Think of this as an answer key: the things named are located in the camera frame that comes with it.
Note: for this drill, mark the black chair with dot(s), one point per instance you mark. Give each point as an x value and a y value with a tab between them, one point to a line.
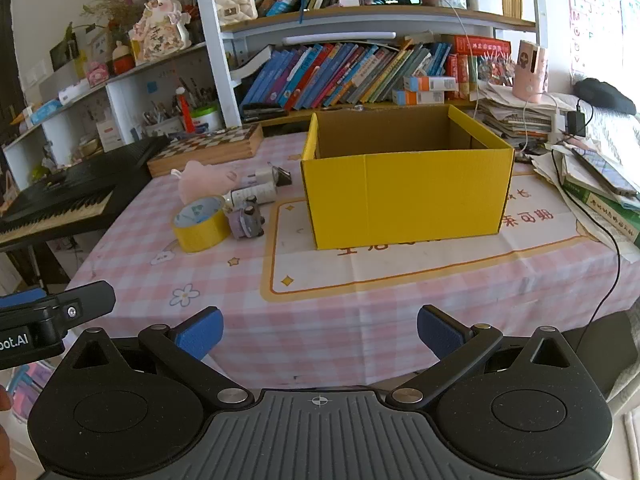
610	355

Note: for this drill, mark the white charger plug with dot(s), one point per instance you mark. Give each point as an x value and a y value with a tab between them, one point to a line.
257	177

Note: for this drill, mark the white blue spray bottle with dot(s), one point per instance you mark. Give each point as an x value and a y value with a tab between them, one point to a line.
255	193

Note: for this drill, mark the black stapler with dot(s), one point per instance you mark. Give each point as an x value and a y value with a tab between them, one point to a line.
260	112

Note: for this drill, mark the white bookshelf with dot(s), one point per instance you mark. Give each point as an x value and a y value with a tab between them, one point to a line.
212	35

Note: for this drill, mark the green book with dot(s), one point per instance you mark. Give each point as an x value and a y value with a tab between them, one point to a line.
610	211

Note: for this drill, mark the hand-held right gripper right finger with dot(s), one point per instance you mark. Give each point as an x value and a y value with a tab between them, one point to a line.
440	332

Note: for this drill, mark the black electronic keyboard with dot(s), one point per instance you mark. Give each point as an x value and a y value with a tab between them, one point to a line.
75	185

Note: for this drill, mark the orange white small box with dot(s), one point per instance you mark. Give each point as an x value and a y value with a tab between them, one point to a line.
430	84
417	97

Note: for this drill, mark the person's left hand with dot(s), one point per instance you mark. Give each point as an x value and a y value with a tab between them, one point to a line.
4	440

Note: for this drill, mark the white box red label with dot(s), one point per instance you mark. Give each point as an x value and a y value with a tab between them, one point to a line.
109	135

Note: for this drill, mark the stack of papers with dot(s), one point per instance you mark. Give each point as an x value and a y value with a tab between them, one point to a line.
515	120

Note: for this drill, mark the pink plush toy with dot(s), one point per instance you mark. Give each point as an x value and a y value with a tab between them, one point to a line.
200	182

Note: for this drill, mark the pink floral figurine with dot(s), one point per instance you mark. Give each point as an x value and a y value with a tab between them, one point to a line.
160	35

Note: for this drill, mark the yellow cardboard box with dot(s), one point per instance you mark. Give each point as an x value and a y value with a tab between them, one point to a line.
400	200

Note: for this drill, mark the red flat box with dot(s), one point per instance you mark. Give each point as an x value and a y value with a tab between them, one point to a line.
482	46

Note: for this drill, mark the smartphone with checked case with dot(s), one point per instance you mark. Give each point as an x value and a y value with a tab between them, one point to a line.
605	172

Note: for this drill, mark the small black clip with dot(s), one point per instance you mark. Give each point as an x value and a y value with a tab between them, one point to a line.
282	176

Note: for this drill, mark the long row of colourful books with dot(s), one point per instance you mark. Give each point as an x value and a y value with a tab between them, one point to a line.
340	75

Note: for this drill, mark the white quilted handbag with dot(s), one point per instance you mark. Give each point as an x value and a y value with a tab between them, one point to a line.
235	5

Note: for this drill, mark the green lid jar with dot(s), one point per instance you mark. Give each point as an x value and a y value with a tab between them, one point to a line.
206	120

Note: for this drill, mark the small photo frame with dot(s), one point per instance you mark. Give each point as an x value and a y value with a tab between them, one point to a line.
64	52

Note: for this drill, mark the yellow tape roll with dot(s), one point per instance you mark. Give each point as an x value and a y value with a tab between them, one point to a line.
200	236

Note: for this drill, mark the red marker bottle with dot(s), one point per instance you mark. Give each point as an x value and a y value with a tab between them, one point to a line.
186	112

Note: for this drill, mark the small pink box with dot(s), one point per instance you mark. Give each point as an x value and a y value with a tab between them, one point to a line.
97	74

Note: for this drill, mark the alphabet wall poster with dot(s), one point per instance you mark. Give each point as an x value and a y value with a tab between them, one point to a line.
590	10

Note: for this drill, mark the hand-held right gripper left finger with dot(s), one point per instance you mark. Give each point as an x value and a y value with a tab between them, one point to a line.
200	334

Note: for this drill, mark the blue tissue pack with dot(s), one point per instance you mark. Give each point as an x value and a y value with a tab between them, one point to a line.
46	111

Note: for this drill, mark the black cap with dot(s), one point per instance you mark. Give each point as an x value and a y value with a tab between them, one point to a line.
602	96

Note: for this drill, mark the grey purple toy car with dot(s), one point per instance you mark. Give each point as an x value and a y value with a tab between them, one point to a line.
245	221

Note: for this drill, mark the black power adapter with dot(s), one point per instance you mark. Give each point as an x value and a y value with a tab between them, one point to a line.
576	123

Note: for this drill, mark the red white jar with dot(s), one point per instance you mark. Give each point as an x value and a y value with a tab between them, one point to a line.
122	60

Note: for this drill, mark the white pencil container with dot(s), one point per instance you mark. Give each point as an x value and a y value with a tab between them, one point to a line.
165	127

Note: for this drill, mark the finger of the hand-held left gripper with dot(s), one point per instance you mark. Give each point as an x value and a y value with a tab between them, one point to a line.
20	299
90	297

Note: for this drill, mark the dried flower bouquet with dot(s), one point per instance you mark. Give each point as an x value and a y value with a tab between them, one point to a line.
117	10

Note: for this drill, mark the wooden chessboard box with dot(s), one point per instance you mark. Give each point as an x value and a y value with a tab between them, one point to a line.
210	149

